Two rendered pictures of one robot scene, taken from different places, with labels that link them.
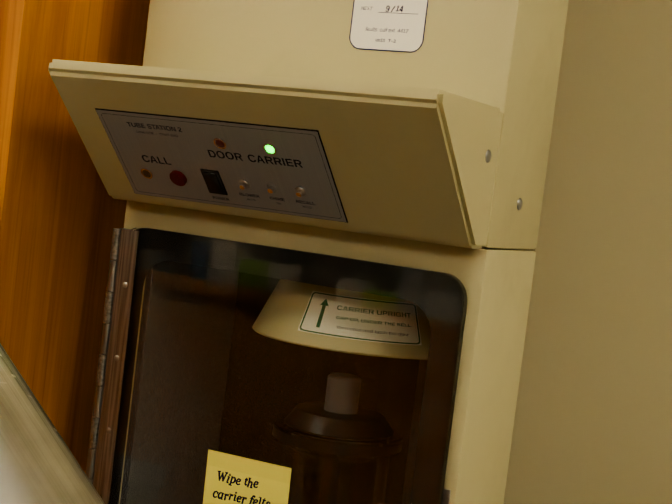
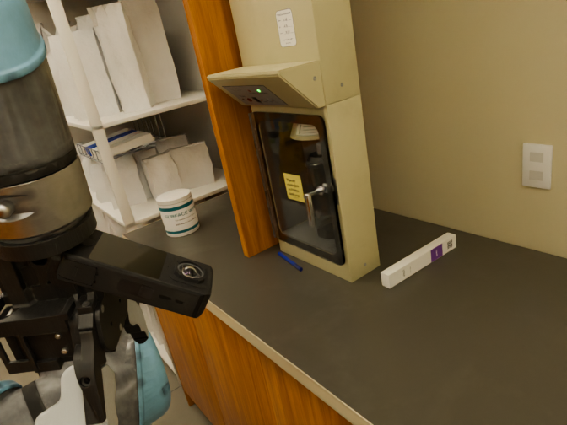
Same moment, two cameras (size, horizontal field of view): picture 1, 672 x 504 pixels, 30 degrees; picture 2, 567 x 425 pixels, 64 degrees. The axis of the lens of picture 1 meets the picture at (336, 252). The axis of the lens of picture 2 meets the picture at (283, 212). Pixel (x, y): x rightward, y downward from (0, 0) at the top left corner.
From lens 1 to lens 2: 0.52 m
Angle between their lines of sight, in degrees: 35
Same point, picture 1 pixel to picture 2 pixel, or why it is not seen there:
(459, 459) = (335, 169)
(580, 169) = (418, 39)
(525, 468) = (421, 148)
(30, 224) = (226, 117)
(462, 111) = (293, 72)
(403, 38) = (292, 41)
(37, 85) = not seen: hidden behind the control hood
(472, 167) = (306, 85)
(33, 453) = not seen: hidden behind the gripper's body
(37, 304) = (237, 138)
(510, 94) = (321, 53)
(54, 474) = not seen: hidden behind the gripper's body
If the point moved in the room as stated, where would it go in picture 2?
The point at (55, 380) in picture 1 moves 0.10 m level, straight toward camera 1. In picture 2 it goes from (251, 156) to (240, 167)
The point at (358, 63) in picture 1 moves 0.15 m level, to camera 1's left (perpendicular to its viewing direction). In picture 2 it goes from (284, 51) to (231, 61)
